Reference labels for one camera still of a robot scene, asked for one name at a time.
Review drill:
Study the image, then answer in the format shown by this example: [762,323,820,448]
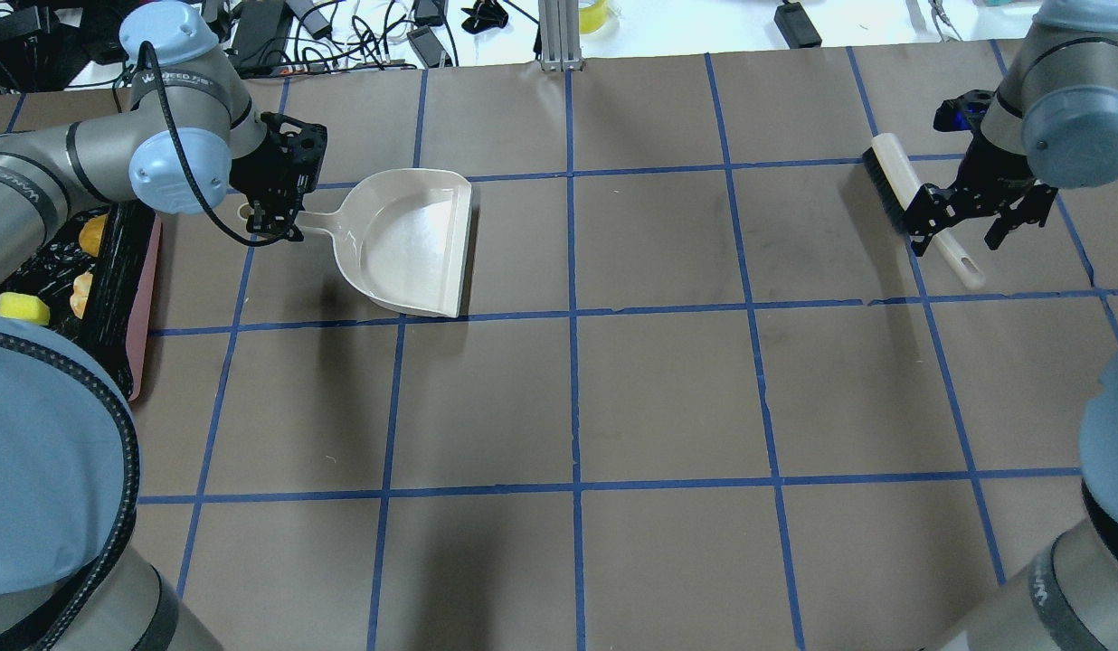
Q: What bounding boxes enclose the aluminium frame post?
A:
[538,0,584,70]

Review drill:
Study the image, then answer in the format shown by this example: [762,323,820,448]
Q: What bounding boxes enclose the yellow green sponge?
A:
[0,292,53,326]

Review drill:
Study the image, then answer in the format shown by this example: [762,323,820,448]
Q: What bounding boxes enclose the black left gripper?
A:
[230,112,328,246]

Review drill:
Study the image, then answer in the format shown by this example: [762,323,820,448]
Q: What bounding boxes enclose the beige brush black bristles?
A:
[862,133,986,291]

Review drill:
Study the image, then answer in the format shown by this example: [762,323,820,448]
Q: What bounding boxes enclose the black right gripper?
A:
[904,136,1058,260]

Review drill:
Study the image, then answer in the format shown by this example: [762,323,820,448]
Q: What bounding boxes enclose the yellow toy lemon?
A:
[78,213,108,260]

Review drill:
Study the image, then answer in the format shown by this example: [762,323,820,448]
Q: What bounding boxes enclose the beige plastic dustpan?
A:
[295,166,479,320]

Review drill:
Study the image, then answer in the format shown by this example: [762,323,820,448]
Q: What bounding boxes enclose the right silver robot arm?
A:
[870,1,1118,650]

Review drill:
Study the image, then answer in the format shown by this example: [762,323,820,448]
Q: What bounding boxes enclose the black power adapter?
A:
[773,1,823,50]

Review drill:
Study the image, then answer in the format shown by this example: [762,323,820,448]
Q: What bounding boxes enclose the black lined red trash bin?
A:
[0,201,163,400]

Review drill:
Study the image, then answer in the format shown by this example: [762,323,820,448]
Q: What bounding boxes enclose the yellow tape roll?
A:
[577,0,616,36]

